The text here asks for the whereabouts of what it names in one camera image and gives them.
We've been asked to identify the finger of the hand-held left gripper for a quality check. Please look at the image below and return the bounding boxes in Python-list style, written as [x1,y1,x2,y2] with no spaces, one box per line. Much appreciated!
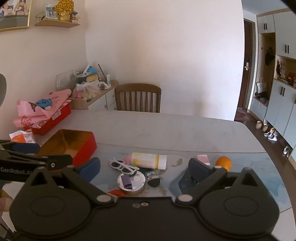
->
[0,149,73,172]
[0,139,41,155]

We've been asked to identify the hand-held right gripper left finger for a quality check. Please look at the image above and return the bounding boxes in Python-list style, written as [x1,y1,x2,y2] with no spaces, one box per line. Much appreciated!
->
[22,157,116,207]

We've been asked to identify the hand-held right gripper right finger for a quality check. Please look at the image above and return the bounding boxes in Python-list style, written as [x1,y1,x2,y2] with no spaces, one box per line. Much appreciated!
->
[175,158,256,205]

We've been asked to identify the pink card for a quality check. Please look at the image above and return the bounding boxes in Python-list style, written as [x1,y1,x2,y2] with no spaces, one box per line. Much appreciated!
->
[197,154,211,166]

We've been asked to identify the red tin box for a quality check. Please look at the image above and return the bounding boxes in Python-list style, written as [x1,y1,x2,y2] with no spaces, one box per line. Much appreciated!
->
[35,129,97,167]

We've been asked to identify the orange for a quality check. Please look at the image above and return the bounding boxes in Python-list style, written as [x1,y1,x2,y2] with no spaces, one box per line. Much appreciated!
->
[216,156,232,172]

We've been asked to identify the white sunglasses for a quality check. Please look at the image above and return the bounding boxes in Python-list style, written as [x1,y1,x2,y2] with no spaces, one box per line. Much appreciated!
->
[108,158,139,175]

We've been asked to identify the small purple box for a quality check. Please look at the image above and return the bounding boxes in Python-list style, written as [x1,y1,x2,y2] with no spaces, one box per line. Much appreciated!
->
[122,175,133,189]

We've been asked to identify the small black pouch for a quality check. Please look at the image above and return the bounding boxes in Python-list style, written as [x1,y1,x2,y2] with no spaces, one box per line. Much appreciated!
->
[146,171,161,187]

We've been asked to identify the round metal tin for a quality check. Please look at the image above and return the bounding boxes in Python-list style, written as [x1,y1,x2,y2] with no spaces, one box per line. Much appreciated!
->
[117,173,146,195]

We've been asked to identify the white yellow bottle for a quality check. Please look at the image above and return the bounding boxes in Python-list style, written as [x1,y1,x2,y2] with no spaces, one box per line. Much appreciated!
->
[131,152,167,170]

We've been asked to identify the person's left hand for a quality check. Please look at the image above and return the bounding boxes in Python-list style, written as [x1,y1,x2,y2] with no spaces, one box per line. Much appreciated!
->
[0,190,14,212]

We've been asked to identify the orange white tissue packet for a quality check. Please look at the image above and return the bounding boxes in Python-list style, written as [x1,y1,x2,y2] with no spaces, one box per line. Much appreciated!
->
[9,130,37,145]

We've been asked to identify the pink printed cloth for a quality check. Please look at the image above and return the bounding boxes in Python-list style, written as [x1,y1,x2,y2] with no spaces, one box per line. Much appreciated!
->
[13,89,72,128]

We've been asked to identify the red gift box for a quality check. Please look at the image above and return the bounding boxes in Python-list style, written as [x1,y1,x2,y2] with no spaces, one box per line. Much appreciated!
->
[23,103,72,136]

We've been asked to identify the blue plush toy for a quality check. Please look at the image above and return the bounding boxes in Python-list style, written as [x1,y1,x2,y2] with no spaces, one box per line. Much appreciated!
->
[35,98,54,110]

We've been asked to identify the grey round object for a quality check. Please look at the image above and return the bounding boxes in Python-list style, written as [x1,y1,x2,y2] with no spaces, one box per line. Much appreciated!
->
[0,74,7,108]

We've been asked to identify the white sideboard cabinet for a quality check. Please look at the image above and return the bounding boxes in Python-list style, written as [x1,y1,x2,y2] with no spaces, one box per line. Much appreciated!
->
[68,80,119,110]

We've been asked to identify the clear plastic bag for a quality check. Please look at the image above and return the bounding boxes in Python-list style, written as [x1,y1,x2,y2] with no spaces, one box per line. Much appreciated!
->
[72,82,101,100]

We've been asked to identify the glass vase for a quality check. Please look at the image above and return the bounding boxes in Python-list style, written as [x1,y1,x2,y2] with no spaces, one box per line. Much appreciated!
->
[55,71,78,92]

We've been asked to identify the white blue sneaker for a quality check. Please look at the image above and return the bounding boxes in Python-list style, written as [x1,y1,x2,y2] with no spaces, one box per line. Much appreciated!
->
[264,131,278,142]

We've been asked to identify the wooden chair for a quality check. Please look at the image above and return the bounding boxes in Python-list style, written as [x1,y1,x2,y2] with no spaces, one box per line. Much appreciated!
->
[114,83,162,113]

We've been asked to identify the yellow teal box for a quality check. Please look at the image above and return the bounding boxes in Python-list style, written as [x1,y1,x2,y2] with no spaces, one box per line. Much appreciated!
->
[76,73,100,84]

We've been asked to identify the white tote bag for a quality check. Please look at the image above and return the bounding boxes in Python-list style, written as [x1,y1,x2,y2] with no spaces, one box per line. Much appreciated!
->
[257,76,267,94]

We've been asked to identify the brown door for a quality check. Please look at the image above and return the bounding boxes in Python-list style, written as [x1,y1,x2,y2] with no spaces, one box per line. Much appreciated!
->
[237,20,256,109]

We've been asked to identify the cupboard shelf ornaments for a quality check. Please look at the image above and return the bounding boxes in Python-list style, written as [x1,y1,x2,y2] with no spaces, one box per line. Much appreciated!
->
[276,59,296,87]

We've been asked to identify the dark hanging hat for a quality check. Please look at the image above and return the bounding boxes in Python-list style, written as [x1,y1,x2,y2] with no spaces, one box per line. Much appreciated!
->
[265,47,275,66]

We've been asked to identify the gold ornament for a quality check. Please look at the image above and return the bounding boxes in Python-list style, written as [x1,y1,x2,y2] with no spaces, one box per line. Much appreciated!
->
[54,0,75,22]

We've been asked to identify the pale blue wall cupboard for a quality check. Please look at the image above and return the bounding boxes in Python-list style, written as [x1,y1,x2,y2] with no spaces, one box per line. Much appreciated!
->
[251,8,296,163]

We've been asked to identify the wooden wall shelf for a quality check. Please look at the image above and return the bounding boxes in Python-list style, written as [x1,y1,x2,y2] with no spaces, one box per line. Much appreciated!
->
[35,10,81,28]

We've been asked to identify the framed wall poster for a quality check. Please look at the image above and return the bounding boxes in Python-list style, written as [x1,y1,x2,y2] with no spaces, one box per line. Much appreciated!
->
[0,0,32,32]

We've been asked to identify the photo frame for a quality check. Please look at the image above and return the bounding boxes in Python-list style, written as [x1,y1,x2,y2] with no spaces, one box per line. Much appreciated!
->
[44,3,58,19]

